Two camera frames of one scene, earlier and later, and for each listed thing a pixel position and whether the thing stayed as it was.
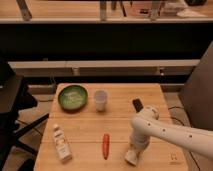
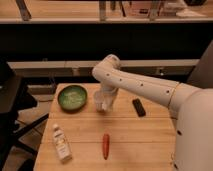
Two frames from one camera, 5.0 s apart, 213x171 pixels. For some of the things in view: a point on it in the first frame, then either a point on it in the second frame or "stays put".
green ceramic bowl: [72, 98] stays put
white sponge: [131, 156] -> [107, 101]
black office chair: [14, 98] stays put
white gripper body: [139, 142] -> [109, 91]
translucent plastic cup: [101, 100] stays put
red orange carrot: [106, 146] stays put
